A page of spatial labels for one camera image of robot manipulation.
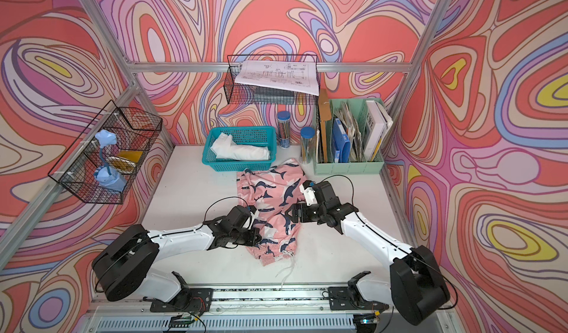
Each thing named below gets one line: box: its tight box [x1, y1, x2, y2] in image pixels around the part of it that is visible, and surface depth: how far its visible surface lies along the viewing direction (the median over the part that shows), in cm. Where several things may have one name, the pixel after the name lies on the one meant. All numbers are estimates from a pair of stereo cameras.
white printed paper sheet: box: [234, 60, 320, 97], surface depth 85 cm
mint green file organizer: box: [313, 98, 385, 176], surface depth 104 cm
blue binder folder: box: [332, 117, 351, 163], surface depth 98 cm
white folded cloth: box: [210, 131, 271, 161], surface depth 113 cm
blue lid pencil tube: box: [277, 110, 291, 149], surface depth 113 cm
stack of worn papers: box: [333, 101, 364, 163], surface depth 99 cm
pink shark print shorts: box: [236, 158, 307, 266], surface depth 100 cm
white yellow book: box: [363, 99, 394, 163], surface depth 100 cm
